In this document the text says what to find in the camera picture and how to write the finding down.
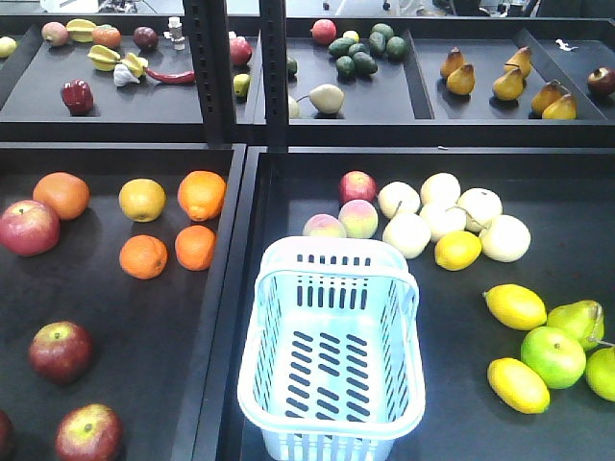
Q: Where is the red apple front left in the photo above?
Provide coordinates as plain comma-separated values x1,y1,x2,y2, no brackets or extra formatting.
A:
0,410,15,460

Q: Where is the yellow lemon front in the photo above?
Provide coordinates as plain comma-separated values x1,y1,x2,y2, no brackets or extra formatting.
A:
486,357,551,414

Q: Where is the yellow starfruit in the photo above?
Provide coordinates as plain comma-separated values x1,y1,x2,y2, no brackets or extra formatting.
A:
87,44,121,72
120,52,149,78

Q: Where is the red apple front middle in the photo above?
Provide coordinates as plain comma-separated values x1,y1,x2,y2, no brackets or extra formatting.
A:
28,321,94,385

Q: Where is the black rear vegetable tray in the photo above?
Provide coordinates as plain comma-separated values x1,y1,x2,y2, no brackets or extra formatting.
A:
1,14,264,145

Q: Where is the white pear fruit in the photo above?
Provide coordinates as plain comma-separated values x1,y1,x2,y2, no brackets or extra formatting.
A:
382,212,431,259
479,214,531,262

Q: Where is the peach left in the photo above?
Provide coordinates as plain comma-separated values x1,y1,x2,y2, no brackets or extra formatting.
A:
302,213,347,238

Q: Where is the green apple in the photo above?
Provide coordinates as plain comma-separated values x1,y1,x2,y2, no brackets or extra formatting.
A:
520,326,586,390

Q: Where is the red chili pepper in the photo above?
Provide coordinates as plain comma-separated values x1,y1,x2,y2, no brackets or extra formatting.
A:
145,67,196,85

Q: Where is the small orange far right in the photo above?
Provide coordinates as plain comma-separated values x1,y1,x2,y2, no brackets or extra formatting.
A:
175,225,217,271

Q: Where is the small orange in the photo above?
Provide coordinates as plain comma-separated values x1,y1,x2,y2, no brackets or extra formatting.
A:
175,225,217,271
119,234,168,279

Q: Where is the red apple centre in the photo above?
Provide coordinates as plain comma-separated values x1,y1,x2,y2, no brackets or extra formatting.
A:
1,200,61,256

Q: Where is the yellow lemon centre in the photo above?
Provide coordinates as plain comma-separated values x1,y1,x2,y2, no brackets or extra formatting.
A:
434,230,482,272

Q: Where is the red apple beside peaches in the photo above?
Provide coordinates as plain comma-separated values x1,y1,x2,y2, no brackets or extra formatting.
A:
338,170,378,205

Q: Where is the white pear fruit front left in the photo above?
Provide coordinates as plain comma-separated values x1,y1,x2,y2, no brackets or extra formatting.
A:
382,212,431,259

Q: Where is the light blue plastic basket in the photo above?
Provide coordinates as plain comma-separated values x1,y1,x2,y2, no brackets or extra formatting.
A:
237,236,426,460

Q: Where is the black wooden apple display table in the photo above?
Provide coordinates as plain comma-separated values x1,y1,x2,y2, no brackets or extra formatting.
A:
1,143,245,460

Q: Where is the yellow lemon right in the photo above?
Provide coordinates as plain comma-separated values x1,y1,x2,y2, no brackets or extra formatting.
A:
482,283,547,331

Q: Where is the yellow starfruit right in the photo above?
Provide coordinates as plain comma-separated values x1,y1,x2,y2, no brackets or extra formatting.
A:
120,52,149,78

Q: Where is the black rear avocado tray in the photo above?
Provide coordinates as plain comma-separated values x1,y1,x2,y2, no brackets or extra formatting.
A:
268,18,614,148

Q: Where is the peach right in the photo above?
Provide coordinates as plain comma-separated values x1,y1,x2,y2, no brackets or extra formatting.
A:
338,199,379,239

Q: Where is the green pear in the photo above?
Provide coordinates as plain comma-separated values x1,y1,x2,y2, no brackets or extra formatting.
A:
546,300,604,351

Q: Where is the yellow round fruit right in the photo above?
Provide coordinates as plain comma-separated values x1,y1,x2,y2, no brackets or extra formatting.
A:
118,179,166,223

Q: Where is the black basket display tray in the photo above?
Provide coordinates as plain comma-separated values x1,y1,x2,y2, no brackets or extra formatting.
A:
227,147,614,460

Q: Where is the black vertical rack post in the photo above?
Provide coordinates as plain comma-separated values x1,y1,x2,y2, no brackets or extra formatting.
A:
183,1,289,152

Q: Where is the white pear fruit front right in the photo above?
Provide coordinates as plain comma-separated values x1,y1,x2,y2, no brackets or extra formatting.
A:
479,214,531,262

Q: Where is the pale mango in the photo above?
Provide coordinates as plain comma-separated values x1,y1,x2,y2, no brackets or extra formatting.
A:
308,84,345,115

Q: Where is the peach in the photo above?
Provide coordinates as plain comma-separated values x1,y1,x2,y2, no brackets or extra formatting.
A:
302,213,347,238
338,199,379,239

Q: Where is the red bell pepper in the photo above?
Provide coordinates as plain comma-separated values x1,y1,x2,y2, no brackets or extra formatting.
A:
61,79,94,116

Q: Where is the yellow lemon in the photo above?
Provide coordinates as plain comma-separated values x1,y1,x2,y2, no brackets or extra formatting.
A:
482,283,547,331
434,230,482,272
486,357,551,414

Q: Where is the white garlic bulb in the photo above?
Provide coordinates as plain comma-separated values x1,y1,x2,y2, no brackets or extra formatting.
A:
113,63,140,87

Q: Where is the large orange far right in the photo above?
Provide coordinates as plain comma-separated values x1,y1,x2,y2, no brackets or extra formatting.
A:
177,170,227,222

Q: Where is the red apple front right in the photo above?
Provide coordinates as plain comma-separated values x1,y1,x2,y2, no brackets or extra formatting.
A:
55,403,124,460

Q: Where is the small orange right front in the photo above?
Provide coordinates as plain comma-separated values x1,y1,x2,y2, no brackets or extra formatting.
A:
119,234,168,279

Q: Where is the orange behind centre apple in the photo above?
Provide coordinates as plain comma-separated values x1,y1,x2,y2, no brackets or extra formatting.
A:
33,172,90,221

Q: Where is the yellow starfruit left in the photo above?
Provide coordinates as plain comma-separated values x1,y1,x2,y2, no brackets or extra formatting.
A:
87,44,121,72

